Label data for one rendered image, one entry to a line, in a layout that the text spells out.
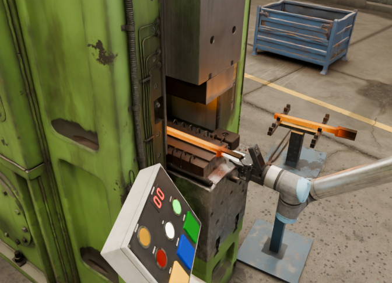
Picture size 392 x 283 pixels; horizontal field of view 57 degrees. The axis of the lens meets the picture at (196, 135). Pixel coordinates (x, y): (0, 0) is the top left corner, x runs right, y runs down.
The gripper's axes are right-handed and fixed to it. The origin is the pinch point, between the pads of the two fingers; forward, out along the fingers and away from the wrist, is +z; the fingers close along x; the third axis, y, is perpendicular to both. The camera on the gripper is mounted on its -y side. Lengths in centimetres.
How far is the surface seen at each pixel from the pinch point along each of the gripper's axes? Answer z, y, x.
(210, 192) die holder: -3.3, 9.9, -15.6
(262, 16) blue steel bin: 155, 48, 378
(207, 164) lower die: 3.1, 2.2, -9.3
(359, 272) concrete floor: -69, 97, 64
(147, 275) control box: -18, -11, -71
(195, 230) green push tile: -14.0, -0.2, -43.5
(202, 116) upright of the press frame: 26.5, 2.6, 22.7
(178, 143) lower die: 21.3, 2.0, -4.7
